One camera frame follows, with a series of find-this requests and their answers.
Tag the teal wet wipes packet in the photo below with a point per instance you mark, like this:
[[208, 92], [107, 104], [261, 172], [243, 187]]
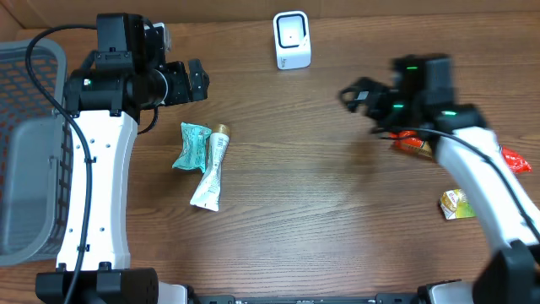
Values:
[[193, 154]]

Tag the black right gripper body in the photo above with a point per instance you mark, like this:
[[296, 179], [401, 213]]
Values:
[[388, 112]]

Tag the orange spaghetti pasta packet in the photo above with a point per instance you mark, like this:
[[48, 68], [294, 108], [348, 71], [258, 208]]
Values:
[[407, 141]]

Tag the grey plastic shopping basket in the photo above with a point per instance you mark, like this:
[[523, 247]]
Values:
[[36, 165]]

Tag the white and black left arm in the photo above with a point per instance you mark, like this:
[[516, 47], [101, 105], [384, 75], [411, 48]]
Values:
[[102, 102]]

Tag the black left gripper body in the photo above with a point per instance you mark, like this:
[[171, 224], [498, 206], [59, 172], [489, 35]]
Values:
[[184, 83]]

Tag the white barcode scanner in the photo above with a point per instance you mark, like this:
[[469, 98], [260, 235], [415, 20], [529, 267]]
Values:
[[292, 40]]

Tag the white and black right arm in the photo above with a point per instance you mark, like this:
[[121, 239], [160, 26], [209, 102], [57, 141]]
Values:
[[423, 100]]

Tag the white tube with gold cap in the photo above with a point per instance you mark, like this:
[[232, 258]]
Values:
[[208, 191]]

